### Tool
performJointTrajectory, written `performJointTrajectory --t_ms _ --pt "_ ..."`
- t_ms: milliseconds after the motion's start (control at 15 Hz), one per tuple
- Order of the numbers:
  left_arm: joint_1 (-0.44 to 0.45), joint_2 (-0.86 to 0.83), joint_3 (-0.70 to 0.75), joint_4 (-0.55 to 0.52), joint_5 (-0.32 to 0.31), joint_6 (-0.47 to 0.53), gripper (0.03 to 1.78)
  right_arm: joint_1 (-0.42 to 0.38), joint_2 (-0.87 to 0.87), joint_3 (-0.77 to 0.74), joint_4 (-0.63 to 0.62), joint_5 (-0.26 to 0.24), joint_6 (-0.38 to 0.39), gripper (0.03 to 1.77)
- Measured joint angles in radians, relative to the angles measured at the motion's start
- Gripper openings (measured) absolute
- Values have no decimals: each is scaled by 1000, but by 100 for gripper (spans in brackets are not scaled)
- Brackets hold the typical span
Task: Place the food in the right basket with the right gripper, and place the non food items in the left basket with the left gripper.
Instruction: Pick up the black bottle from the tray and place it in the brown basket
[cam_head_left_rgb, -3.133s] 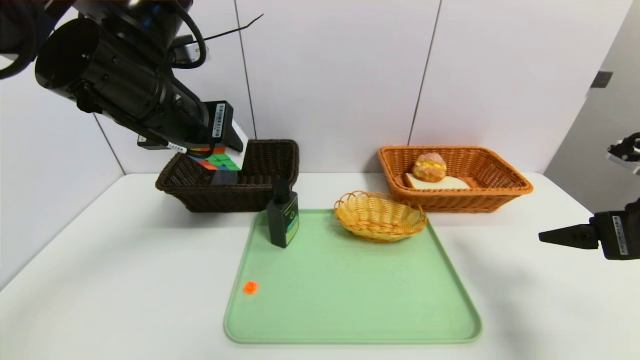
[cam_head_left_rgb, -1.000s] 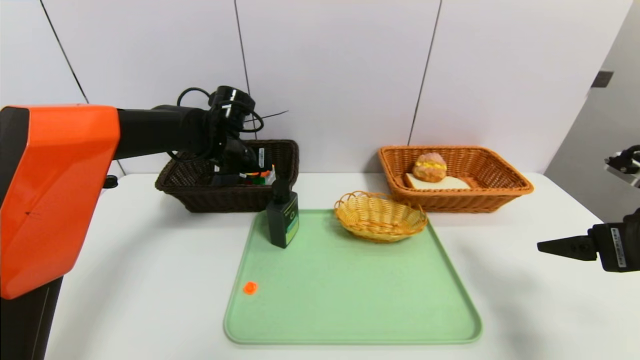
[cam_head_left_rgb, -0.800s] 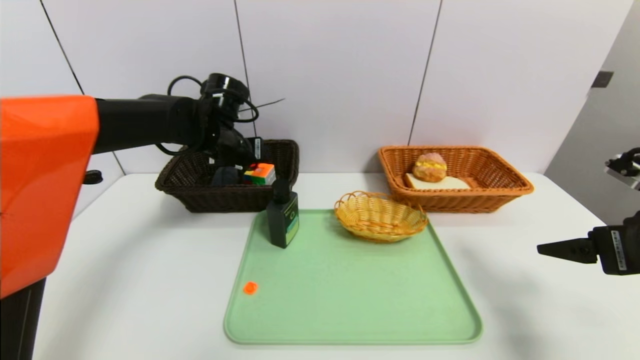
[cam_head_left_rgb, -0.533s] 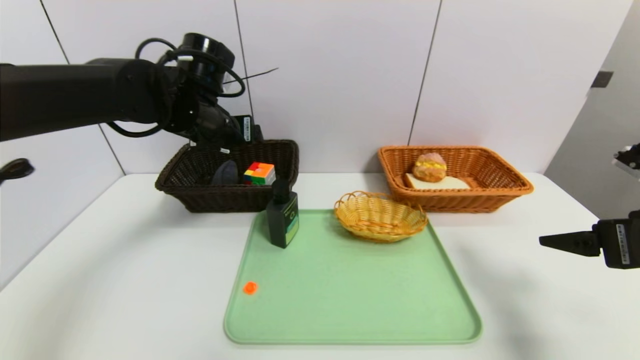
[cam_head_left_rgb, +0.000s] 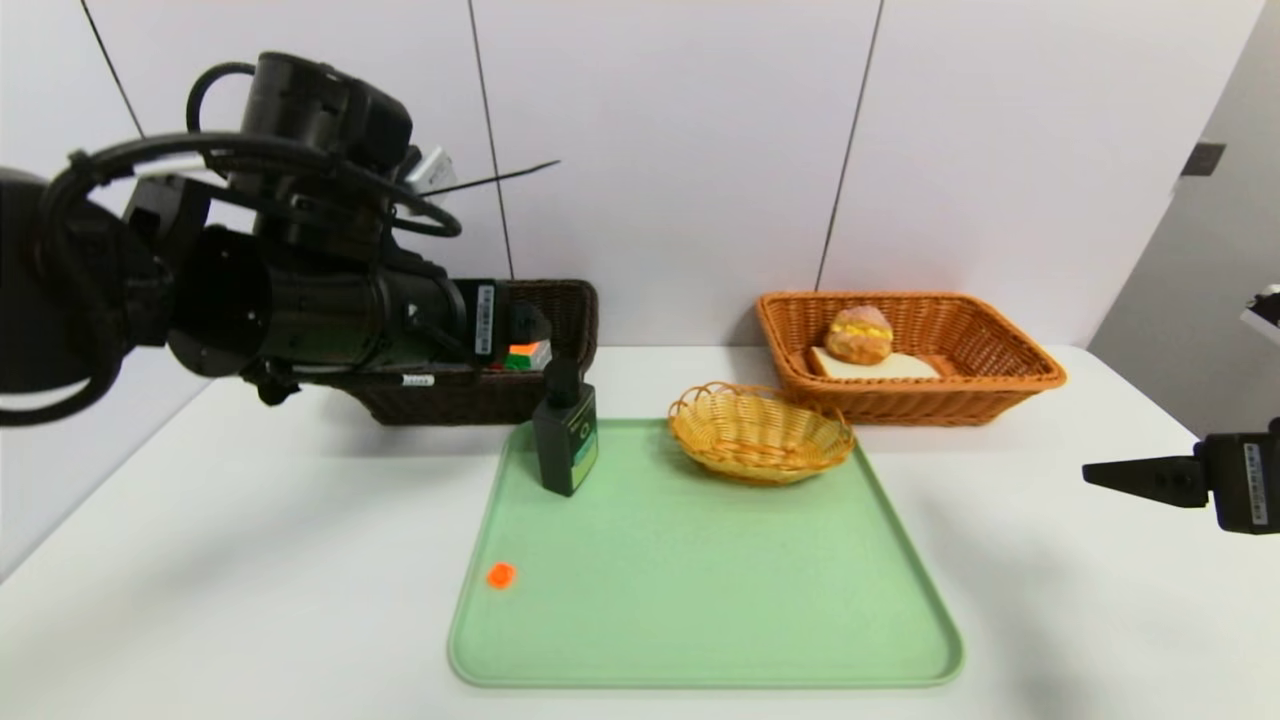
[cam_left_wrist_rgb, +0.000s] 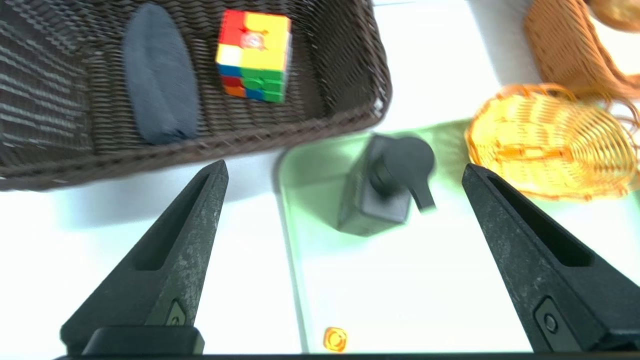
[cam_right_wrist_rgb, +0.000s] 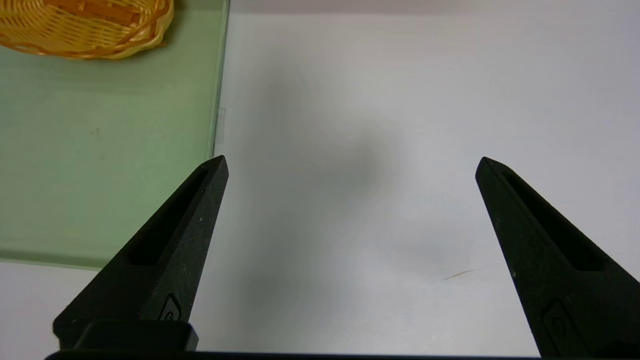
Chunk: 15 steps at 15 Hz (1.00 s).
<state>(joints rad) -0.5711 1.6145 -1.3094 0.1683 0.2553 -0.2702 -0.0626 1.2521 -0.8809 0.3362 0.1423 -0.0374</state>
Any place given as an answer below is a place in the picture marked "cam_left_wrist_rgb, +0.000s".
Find cream bun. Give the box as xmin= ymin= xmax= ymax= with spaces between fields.
xmin=587 ymin=0 xmax=640 ymax=32

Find multicoloured puzzle cube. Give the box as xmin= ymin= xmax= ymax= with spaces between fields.
xmin=215 ymin=9 xmax=293 ymax=104

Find small orange cube cap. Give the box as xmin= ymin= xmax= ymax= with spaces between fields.
xmin=323 ymin=327 xmax=348 ymax=353

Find orange wicker basket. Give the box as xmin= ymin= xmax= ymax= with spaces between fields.
xmin=523 ymin=0 xmax=640 ymax=113

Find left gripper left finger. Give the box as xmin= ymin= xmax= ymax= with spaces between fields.
xmin=60 ymin=160 xmax=230 ymax=354

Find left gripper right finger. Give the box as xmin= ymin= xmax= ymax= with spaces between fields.
xmin=462 ymin=163 xmax=640 ymax=353

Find light green plastic tray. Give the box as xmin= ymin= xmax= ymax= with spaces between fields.
xmin=274 ymin=117 xmax=640 ymax=353

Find dark grey towel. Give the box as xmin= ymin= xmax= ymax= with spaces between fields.
xmin=122 ymin=4 xmax=201 ymax=146

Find dark brown wicker basket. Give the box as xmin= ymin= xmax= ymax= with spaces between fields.
xmin=0 ymin=0 xmax=393 ymax=192

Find dark green bottle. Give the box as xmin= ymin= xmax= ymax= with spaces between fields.
xmin=337 ymin=134 xmax=437 ymax=237

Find small yellow wicker basket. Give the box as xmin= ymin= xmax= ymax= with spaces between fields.
xmin=465 ymin=83 xmax=640 ymax=202

